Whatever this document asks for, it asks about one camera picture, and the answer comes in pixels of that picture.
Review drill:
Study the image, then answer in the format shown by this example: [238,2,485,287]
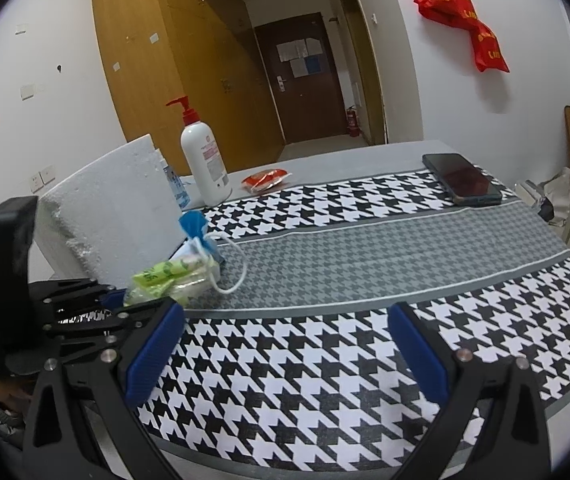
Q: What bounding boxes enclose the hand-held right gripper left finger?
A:
[22,300,186,480]

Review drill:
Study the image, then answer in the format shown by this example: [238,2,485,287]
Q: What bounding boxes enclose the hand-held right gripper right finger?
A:
[387,302,551,480]

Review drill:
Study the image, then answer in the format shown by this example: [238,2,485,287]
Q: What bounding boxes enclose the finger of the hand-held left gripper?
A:
[29,279,126,307]
[45,305,153,357]

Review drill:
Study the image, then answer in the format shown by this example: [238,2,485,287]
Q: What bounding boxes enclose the green tissue pack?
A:
[125,252,221,307]

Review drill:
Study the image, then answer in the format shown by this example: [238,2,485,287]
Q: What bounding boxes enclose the white foam box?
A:
[32,133,186,286]

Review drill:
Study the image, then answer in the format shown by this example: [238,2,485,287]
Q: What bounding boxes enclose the houndstooth tablecloth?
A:
[30,169,570,480]

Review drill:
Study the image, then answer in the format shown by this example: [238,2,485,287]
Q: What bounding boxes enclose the small clear spray bottle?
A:
[157,152,191,209]

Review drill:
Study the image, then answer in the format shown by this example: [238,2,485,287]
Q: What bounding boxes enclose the black smartphone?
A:
[422,152,503,206]

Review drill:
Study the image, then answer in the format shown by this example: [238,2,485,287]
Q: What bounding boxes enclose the white pump bottle red cap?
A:
[166,96,233,207]

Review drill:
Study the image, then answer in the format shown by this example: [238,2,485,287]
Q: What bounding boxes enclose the red snack packet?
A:
[241,169,293,195]

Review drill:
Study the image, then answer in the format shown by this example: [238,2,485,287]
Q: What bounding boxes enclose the wooden wardrobe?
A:
[90,0,286,173]

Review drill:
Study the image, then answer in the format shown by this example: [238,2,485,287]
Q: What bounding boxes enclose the dark brown door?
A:
[255,11,343,143]

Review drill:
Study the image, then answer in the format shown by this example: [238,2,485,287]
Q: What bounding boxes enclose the wooden side door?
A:
[337,0,388,146]

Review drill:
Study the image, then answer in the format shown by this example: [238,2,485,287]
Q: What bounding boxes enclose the papers on door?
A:
[276,37,323,79]

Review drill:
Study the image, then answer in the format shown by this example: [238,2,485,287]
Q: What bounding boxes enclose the red plastic bag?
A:
[413,0,510,73]

